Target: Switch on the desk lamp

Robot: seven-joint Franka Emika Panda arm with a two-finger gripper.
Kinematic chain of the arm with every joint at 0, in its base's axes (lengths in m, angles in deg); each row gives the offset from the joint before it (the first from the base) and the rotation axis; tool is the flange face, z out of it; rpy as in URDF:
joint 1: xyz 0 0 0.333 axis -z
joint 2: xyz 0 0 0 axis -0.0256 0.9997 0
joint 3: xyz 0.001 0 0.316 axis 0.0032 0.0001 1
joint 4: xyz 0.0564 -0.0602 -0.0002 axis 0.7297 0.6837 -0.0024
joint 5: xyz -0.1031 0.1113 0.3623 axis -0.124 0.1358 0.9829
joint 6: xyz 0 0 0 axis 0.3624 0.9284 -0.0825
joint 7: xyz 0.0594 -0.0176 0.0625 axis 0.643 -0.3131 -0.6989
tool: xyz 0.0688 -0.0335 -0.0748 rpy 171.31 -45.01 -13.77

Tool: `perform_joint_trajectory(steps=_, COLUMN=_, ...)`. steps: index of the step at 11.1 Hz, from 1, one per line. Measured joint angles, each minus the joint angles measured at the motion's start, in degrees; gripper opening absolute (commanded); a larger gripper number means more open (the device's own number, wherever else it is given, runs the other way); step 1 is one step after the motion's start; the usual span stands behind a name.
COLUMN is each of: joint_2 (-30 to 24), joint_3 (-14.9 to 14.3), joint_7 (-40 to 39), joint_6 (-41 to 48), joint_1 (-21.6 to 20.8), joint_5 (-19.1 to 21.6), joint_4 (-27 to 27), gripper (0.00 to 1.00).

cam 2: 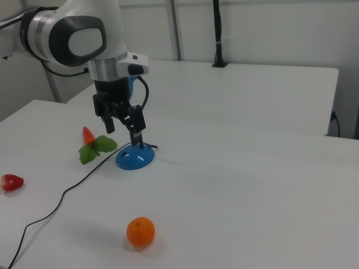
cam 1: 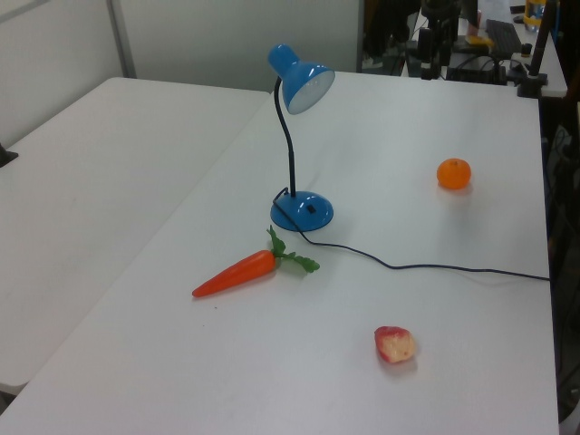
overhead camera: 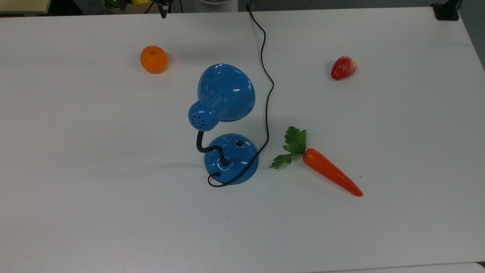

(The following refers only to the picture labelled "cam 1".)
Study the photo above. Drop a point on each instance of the black tripod stand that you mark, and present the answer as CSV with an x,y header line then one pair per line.
x,y
437,18

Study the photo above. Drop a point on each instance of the orange mandarin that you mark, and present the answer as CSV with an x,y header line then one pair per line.
x,y
453,174

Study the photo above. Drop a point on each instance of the black keyboard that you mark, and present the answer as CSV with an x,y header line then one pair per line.
x,y
504,35

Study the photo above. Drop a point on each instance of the small black round knob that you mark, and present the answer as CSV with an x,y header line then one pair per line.
x,y
526,49

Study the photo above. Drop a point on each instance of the red strawberry toy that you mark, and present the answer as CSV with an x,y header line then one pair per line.
x,y
396,346

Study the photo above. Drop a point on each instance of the orange toy carrot with leaves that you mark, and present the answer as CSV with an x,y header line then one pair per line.
x,y
244,272

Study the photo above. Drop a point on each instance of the white adjacent table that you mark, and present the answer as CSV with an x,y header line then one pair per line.
x,y
90,190

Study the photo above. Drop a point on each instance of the black camera pole with clamp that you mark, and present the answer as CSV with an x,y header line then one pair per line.
x,y
539,50

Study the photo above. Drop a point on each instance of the yellow flat object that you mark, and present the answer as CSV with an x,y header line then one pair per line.
x,y
479,41

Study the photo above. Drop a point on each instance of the yellow and blue container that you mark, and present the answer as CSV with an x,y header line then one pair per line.
x,y
534,12

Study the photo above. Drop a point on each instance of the blue desk lamp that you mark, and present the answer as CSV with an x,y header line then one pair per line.
x,y
301,213

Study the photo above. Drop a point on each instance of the white background desk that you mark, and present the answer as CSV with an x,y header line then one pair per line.
x,y
555,63

